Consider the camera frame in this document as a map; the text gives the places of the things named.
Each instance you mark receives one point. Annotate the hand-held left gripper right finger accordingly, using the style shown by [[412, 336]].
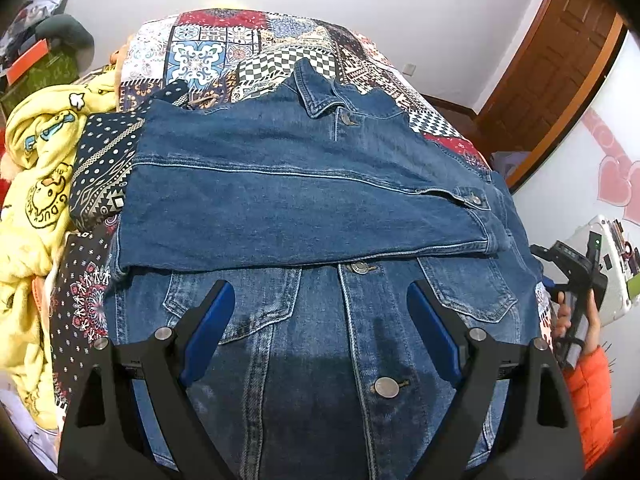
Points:
[[432, 325]]

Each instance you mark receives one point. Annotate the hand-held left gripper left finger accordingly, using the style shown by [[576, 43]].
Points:
[[212, 320]]

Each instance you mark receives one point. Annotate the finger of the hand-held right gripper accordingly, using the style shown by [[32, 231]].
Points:
[[547, 281]]

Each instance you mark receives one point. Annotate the blue denim jacket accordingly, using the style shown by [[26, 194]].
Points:
[[300, 200]]

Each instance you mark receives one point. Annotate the person's right hand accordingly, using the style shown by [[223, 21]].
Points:
[[562, 317]]

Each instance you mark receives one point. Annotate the white wardrobe door pink print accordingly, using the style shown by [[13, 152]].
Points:
[[595, 170]]

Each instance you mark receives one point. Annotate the lilac cloth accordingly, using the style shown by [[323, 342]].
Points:
[[512, 164]]

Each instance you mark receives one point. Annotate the brown wooden door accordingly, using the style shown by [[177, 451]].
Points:
[[555, 65]]

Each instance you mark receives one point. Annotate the yellow duck print blanket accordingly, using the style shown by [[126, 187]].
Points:
[[42, 170]]

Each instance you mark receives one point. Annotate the red plush toy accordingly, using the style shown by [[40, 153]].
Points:
[[6, 175]]

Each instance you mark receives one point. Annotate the patchwork printed bedspread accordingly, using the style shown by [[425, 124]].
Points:
[[220, 55]]

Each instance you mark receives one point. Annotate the orange box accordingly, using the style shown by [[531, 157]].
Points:
[[27, 65]]

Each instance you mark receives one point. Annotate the grey pillow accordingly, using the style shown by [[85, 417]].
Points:
[[70, 30]]

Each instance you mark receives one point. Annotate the white wall socket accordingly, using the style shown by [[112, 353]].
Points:
[[410, 68]]

